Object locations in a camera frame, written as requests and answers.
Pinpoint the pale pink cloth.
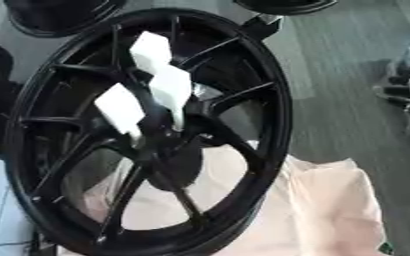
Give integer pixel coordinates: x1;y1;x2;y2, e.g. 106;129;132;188
56;139;396;256

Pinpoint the black round wheel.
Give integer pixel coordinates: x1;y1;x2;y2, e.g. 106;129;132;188
2;0;128;38
231;0;340;16

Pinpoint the black spoked wheel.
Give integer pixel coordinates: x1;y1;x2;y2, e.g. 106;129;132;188
2;7;295;256

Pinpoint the black wheel stand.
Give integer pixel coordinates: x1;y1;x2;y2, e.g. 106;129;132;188
238;13;286;42

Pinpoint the black equipment pile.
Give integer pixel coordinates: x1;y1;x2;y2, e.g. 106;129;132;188
371;44;410;148

